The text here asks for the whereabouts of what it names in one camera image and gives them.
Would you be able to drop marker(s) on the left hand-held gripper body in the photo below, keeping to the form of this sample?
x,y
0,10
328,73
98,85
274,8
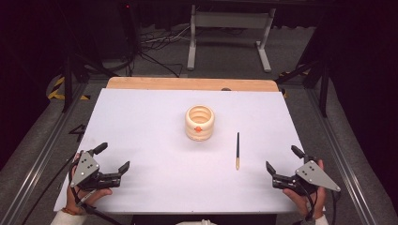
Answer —
x,y
84,167

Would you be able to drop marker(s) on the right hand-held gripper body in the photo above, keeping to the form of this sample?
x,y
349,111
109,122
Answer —
x,y
314,175

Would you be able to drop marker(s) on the black pen with gold end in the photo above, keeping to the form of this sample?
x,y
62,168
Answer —
x,y
237,150

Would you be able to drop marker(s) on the cream ribbed pen holder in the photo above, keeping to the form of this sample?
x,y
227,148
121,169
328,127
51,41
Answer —
x,y
199,131

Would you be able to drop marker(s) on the person's right hand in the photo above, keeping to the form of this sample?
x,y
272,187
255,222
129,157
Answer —
x,y
305,203

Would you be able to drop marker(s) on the person's left hand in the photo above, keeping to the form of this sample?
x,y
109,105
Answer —
x,y
90,196

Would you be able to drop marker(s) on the white board sheet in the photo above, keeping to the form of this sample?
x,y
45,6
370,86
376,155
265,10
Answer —
x,y
162,162

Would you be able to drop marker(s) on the black tripod stand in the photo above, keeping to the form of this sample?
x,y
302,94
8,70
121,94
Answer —
x,y
324,87
68,81

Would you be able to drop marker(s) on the yellow black floor tape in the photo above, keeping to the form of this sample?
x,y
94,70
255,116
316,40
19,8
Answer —
x,y
56,89

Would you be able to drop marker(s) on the black box with red light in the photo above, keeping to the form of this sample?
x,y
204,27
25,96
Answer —
x,y
129,28

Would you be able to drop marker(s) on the grey metal stand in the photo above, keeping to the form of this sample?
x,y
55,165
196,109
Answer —
x,y
192,47

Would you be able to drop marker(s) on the aluminium floor rail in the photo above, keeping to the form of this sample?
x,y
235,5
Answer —
x,y
341,162
37,162

